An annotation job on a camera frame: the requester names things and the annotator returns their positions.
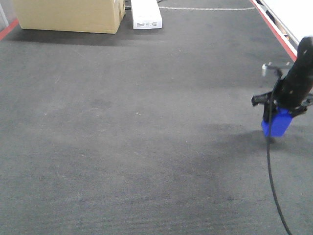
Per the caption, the large brown cardboard box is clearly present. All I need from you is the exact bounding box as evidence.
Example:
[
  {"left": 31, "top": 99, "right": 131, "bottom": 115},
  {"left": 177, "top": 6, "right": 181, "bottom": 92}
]
[{"left": 13, "top": 0, "right": 125, "bottom": 34}]

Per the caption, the blue bottle-shaped plastic part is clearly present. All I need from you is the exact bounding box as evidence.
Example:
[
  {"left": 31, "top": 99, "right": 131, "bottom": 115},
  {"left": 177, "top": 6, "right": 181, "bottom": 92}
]
[{"left": 261, "top": 107, "right": 292, "bottom": 137}]

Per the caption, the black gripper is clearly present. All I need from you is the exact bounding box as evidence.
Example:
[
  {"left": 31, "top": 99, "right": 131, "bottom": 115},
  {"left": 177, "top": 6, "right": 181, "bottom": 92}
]
[{"left": 251, "top": 92, "right": 313, "bottom": 122}]

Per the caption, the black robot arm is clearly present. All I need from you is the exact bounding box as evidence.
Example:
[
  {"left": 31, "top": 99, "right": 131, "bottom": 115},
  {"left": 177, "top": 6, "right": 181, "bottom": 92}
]
[{"left": 251, "top": 37, "right": 313, "bottom": 122}]

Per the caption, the red conveyor side rail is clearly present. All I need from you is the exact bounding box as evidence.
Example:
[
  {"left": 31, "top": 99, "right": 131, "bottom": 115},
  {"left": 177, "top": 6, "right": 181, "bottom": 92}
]
[
  {"left": 0, "top": 18, "right": 19, "bottom": 41},
  {"left": 250, "top": 0, "right": 297, "bottom": 62}
]

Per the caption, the silver camera mount bracket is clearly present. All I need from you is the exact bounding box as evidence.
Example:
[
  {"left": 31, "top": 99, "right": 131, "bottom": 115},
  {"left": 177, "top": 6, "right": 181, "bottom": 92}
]
[{"left": 262, "top": 62, "right": 292, "bottom": 77}]

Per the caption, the red conveyor side rail left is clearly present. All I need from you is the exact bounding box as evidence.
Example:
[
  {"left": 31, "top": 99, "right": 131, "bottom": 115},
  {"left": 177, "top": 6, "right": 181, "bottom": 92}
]
[{"left": 0, "top": 18, "right": 19, "bottom": 41}]

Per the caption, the black cable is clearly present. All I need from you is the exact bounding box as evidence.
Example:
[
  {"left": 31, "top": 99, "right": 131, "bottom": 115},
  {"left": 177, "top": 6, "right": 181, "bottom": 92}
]
[{"left": 265, "top": 70, "right": 293, "bottom": 235}]

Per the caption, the red conveyor side rail right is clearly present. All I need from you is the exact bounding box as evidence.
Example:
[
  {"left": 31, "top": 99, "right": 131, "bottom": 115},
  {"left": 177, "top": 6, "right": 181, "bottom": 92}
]
[{"left": 250, "top": 0, "right": 297, "bottom": 62}]

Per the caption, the white labelled carton box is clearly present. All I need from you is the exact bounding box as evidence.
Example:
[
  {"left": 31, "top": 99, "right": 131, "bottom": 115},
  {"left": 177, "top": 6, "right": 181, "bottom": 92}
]
[{"left": 131, "top": 0, "right": 162, "bottom": 30}]

